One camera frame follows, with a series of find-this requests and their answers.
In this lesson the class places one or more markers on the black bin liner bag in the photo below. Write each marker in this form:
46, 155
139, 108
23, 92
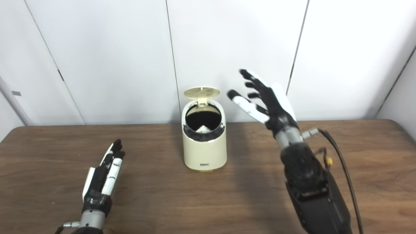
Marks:
200, 118

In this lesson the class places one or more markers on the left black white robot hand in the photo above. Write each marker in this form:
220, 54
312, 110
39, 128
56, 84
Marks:
97, 188

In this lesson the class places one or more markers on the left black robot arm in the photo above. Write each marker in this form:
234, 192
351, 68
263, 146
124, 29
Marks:
91, 224

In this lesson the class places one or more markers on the cream-colored round bin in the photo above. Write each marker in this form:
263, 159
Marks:
204, 154

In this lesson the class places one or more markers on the small gray wall label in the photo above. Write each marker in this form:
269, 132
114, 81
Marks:
16, 93

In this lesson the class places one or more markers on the cream round bin lid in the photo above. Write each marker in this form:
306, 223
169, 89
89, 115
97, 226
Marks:
201, 92

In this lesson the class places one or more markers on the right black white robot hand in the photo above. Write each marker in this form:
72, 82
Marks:
276, 107

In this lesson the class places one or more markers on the green white milk carton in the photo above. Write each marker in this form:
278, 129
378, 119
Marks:
203, 129

